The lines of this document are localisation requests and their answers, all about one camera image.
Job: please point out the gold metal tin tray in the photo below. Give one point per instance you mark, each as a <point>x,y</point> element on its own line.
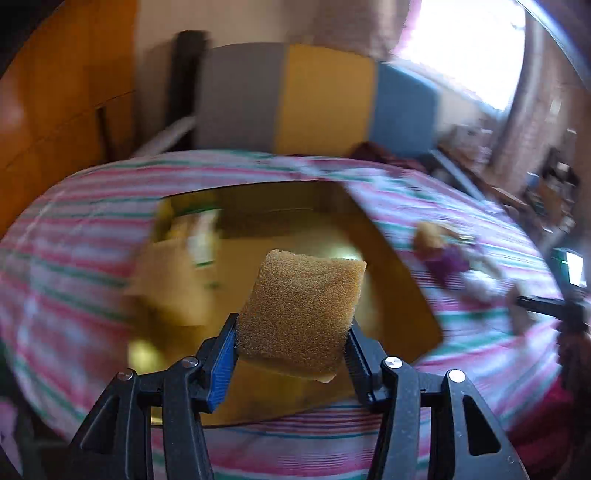
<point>392,295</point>

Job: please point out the dark red cloth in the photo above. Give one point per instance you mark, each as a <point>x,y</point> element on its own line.
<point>369,150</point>

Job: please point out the pale checked curtain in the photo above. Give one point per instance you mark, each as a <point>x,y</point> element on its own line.
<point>360,23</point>

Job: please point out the wooden wardrobe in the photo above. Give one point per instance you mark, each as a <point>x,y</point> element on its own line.
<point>55,92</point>

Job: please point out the small purple toy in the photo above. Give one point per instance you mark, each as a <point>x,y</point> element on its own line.
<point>445,265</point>

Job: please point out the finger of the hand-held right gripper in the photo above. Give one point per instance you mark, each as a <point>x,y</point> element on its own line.
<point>535,304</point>

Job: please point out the wooden side table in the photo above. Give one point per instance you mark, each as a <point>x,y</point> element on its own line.
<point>485,184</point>

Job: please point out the green yellow snack packet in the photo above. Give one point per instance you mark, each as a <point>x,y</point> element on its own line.
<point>203,230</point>

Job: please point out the black roll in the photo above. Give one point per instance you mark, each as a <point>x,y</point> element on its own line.
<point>184,78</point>

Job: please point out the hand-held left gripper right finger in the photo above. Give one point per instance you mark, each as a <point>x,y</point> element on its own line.
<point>364,364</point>

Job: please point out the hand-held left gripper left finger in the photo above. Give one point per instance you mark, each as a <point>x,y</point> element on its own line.
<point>221,364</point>

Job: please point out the yellow sponge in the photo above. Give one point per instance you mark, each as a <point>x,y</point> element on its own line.
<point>161,286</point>
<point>300,309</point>

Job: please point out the small tan object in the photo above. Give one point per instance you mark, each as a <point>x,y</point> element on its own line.
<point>429,235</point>

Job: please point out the grey yellow blue chair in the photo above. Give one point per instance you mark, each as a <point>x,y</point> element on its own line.
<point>323,101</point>

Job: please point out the person's red clothing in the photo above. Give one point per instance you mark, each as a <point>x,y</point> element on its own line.
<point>545,424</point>

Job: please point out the checked side curtain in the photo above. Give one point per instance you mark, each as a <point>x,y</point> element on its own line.
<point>521,92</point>

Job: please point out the striped tablecloth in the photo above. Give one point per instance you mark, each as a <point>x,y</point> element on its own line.
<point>92,221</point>

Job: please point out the white crumpled ball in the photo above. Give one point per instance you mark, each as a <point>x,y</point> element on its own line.
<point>480,284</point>

